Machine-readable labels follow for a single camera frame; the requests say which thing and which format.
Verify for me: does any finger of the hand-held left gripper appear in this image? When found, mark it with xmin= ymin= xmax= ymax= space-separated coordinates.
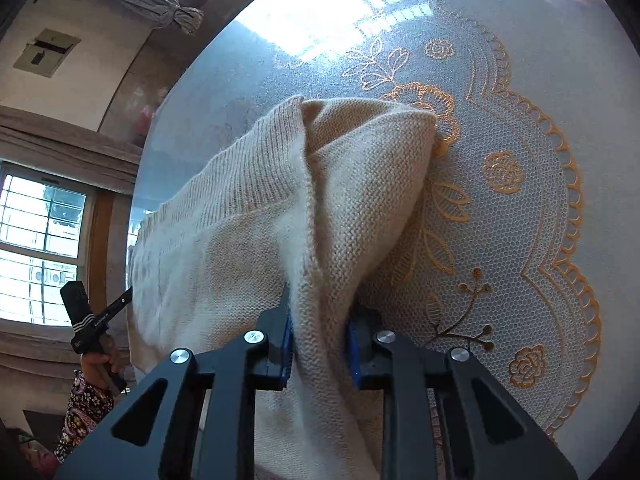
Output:
xmin=105 ymin=286 xmax=135 ymax=318

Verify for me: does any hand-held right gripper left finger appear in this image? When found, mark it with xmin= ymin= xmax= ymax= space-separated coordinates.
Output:
xmin=55 ymin=304 xmax=296 ymax=480

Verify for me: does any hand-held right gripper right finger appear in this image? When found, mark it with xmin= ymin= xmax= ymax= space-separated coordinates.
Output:
xmin=347 ymin=310 xmax=579 ymax=480

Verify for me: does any beige knitted sweater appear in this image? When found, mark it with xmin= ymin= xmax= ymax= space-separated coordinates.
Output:
xmin=127 ymin=94 xmax=442 ymax=480

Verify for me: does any person's left forearm floral sleeve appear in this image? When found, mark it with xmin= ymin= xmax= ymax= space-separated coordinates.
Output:
xmin=52 ymin=370 xmax=119 ymax=464

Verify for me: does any person's left hand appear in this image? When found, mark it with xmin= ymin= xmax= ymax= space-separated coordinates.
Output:
xmin=80 ymin=337 xmax=126 ymax=391

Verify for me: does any beige curtain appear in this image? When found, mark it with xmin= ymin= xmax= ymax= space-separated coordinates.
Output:
xmin=0 ymin=104 xmax=144 ymax=182

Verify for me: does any pink plastic bag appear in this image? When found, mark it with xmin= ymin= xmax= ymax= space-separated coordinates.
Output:
xmin=132 ymin=101 xmax=157 ymax=144

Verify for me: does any lace table mat gold trim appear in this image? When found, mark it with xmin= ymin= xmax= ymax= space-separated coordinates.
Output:
xmin=270 ymin=0 xmax=602 ymax=447

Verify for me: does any side window wooden frame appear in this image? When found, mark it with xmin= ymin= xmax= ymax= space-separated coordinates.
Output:
xmin=0 ymin=159 xmax=97 ymax=329

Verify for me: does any wall electrical panel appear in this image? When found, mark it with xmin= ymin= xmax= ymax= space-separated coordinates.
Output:
xmin=12 ymin=27 xmax=82 ymax=79

